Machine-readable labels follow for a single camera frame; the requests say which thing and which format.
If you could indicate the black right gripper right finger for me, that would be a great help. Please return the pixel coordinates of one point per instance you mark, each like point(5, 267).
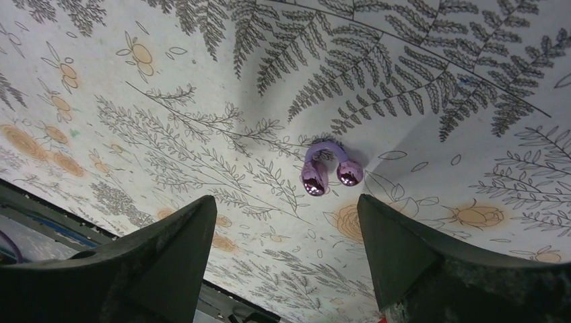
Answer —
point(420, 274)

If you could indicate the purple clip earbud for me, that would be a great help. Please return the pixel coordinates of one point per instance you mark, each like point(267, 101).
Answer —
point(315, 174)

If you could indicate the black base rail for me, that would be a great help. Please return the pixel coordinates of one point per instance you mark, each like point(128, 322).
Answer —
point(213, 302)

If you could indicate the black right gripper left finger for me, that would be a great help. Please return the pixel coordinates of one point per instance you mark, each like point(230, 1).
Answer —
point(151, 275)

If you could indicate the floral table mat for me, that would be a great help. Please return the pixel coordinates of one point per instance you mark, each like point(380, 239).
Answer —
point(458, 111)

